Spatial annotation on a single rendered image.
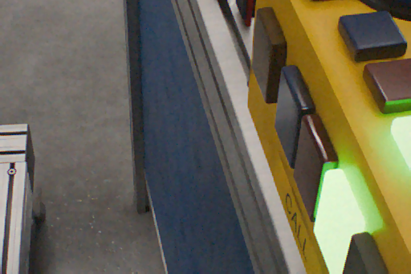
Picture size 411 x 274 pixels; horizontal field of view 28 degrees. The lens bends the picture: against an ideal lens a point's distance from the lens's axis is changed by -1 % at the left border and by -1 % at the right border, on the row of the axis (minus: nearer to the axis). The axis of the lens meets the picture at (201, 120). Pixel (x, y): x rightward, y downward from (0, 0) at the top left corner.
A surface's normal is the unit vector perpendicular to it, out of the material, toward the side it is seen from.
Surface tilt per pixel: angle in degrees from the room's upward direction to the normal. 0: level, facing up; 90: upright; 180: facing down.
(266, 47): 90
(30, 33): 0
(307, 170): 90
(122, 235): 0
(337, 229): 90
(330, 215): 90
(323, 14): 0
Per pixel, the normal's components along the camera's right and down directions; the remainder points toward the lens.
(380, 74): 0.02, -0.71
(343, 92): -0.36, -0.60
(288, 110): -0.98, 0.13
